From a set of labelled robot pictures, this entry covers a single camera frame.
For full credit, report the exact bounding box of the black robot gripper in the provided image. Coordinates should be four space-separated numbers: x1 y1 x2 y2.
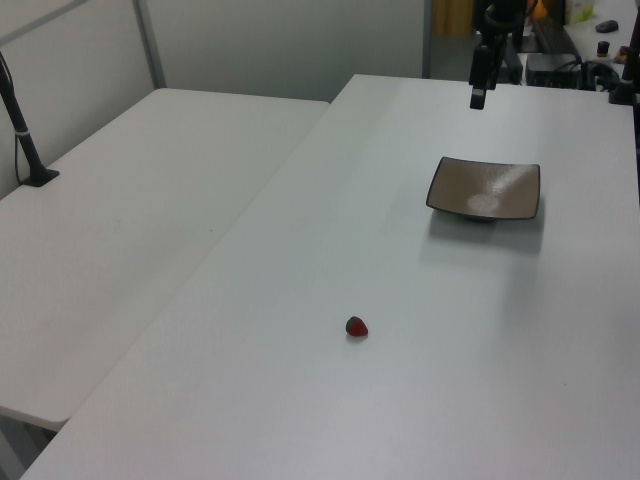
468 43 501 111

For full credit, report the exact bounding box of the yellow wooden furniture panel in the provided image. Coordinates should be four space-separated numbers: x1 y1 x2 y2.
431 0 474 37

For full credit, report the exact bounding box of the black camera stand pole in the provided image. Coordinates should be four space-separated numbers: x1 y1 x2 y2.
0 49 61 189

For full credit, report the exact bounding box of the thin black stand cable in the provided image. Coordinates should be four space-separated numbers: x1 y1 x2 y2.
13 130 25 187

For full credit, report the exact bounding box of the square brown ceramic plate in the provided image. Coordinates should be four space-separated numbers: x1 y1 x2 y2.
425 155 543 224

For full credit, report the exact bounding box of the green and white box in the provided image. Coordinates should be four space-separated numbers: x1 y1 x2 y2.
564 0 597 26

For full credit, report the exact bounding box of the black equipment box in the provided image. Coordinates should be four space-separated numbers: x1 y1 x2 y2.
524 51 585 90

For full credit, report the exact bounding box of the grey metal partition post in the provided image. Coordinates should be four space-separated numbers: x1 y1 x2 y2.
131 0 168 90
421 0 434 80

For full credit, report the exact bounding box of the red toy strawberry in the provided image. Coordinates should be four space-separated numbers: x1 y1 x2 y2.
344 314 371 339

